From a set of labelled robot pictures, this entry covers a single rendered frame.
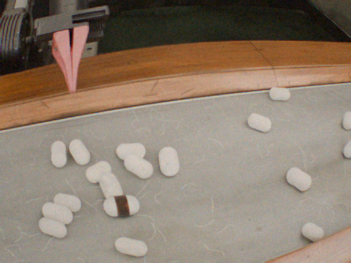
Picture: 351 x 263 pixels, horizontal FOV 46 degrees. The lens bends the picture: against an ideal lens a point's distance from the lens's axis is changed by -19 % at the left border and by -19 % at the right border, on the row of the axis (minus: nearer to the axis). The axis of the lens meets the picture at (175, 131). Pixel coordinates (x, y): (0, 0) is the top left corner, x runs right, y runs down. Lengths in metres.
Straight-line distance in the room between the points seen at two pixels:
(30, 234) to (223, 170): 0.25
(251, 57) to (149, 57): 0.16
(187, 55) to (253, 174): 0.23
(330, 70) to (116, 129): 0.39
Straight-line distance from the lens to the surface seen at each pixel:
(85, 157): 0.55
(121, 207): 0.49
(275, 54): 0.78
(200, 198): 0.53
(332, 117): 0.71
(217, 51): 0.74
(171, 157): 0.55
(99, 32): 0.60
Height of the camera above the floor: 1.13
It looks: 39 degrees down
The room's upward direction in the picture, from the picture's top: 5 degrees clockwise
